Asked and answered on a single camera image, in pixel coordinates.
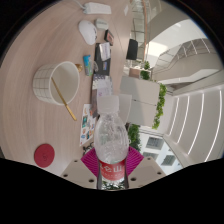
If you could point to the white paper slip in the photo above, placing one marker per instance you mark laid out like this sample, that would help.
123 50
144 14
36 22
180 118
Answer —
105 51

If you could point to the small black card case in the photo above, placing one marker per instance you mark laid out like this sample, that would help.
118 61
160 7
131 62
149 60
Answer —
109 36

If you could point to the black monitor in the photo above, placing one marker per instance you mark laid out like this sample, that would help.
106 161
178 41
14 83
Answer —
132 49

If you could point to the small green potted plant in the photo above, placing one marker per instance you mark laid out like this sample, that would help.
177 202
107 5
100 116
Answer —
145 70

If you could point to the black notebook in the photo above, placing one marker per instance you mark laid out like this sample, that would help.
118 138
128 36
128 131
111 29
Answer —
98 61

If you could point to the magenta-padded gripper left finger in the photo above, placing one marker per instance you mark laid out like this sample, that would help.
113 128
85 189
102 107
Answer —
77 173

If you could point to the blue printed card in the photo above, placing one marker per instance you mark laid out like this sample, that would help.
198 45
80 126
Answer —
88 65

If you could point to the white computer mouse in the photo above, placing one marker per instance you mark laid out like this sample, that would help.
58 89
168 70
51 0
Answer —
88 31

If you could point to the white power strip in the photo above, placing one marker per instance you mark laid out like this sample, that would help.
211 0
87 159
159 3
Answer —
97 8

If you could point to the flat round red coaster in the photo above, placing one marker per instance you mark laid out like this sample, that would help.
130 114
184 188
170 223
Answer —
44 155

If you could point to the hanging green vine plant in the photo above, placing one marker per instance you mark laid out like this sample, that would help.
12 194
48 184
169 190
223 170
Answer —
160 106

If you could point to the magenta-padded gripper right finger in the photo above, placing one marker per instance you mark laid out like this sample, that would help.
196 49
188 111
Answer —
146 171

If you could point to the green leafy bush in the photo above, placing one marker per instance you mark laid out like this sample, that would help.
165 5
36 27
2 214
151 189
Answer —
134 135

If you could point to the white grid-patterned mug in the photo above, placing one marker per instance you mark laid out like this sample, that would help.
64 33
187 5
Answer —
46 83

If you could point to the pale printed paper stack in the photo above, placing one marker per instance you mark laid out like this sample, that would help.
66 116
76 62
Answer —
102 85

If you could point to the clear red-labelled water bottle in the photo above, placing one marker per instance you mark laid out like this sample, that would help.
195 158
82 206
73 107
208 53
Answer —
111 140

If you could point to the small white box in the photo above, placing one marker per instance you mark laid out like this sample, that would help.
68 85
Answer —
101 24

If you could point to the colourful sticker sheet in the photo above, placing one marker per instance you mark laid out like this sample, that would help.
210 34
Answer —
87 125

